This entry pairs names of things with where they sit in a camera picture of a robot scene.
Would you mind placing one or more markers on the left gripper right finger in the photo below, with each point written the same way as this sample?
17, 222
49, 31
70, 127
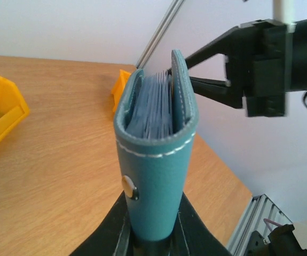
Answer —
190, 236

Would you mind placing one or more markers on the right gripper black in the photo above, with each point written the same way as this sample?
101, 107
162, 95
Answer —
258, 68

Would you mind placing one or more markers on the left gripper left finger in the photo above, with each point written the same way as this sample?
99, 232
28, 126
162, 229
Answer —
112, 237

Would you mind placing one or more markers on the teal leather card holder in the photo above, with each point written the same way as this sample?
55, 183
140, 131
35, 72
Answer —
155, 124

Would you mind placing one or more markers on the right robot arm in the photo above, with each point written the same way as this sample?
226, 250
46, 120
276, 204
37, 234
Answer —
298, 79

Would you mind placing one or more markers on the small yellow bin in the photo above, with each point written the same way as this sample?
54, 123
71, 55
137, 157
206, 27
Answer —
118, 87

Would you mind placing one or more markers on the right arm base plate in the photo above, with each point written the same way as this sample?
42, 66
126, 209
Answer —
258, 246

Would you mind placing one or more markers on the aluminium rail frame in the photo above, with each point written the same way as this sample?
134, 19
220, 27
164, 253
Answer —
258, 209

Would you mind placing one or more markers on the right aluminium corner post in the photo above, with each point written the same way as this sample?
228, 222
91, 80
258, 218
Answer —
159, 33

